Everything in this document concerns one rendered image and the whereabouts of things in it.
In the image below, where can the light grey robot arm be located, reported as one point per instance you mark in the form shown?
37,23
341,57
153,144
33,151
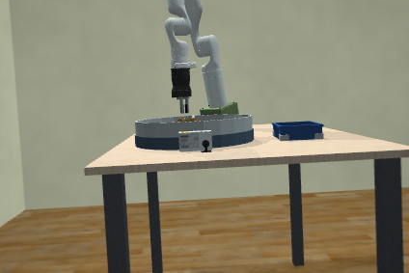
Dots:
190,12

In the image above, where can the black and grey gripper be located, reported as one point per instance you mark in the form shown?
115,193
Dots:
180,69

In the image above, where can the blue rectangular crate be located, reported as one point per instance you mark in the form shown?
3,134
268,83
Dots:
292,131

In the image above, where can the grey round turning table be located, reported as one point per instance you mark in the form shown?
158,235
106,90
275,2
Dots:
211,131

